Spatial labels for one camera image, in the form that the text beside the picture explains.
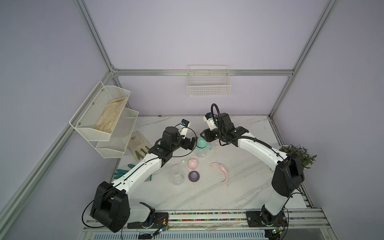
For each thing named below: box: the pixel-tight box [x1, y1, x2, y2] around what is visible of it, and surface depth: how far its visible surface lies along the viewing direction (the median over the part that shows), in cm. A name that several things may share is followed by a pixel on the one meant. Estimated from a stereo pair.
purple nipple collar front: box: [188, 170, 200, 183], surface depth 88 cm
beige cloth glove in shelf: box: [94, 96, 128, 134], surface depth 81 cm
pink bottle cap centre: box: [187, 158, 199, 170], surface depth 92 cm
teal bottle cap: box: [196, 136, 208, 150], surface depth 87 cm
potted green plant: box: [279, 144, 317, 170], surface depth 80 cm
